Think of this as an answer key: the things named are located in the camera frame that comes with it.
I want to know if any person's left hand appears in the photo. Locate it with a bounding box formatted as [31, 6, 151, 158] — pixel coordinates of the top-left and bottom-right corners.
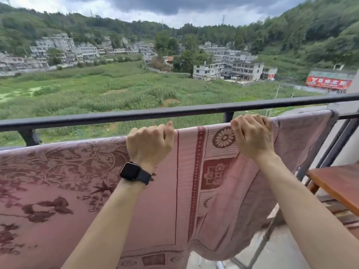
[126, 121, 175, 174]

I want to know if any person's right hand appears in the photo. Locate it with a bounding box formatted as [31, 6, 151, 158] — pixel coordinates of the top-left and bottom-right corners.
[230, 114, 277, 160]

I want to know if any pink patterned blanket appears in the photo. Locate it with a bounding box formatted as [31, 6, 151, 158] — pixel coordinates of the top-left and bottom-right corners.
[0, 110, 339, 269]

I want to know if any person's right forearm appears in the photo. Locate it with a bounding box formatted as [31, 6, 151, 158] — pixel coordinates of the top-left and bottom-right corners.
[248, 151, 359, 269]

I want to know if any person's left forearm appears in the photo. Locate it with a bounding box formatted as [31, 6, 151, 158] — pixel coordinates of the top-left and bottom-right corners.
[61, 171, 157, 269]

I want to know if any black smartwatch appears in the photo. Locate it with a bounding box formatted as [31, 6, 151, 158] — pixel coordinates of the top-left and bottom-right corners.
[120, 162, 154, 186]

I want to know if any black metal balcony railing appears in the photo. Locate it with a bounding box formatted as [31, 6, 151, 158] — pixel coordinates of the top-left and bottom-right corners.
[0, 93, 359, 269]

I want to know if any cluster of grey concrete buildings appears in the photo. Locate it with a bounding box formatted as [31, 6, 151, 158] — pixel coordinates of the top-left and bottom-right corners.
[192, 41, 278, 82]

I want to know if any red billboard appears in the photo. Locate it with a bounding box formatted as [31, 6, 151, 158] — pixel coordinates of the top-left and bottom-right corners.
[305, 76, 353, 90]

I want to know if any brown wooden table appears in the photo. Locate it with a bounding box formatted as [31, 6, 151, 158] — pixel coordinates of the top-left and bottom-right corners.
[306, 163, 359, 218]

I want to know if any cluster of white village houses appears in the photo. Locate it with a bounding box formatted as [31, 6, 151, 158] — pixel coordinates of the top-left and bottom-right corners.
[0, 33, 157, 72]

